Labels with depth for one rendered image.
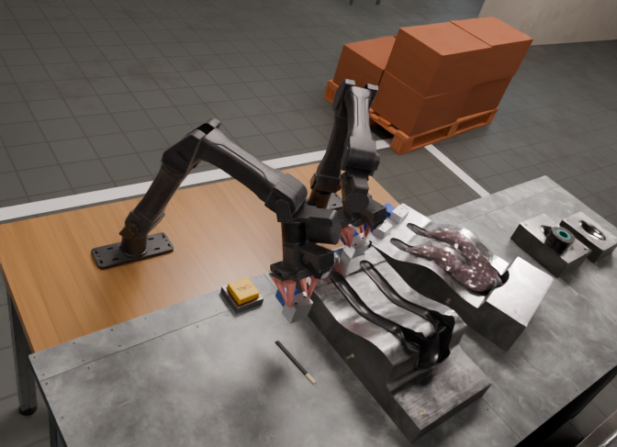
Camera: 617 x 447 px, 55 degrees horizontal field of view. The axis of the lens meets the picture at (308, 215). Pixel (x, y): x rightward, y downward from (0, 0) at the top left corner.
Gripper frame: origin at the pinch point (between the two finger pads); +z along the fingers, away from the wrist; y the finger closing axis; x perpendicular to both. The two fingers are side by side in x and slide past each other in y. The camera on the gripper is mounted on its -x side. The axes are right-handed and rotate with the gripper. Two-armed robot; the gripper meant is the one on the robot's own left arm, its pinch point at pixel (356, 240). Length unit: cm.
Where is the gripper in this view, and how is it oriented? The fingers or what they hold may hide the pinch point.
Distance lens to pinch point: 157.3
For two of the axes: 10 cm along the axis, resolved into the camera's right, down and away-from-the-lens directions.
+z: 1.0, 8.5, 5.2
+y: 8.2, -3.7, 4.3
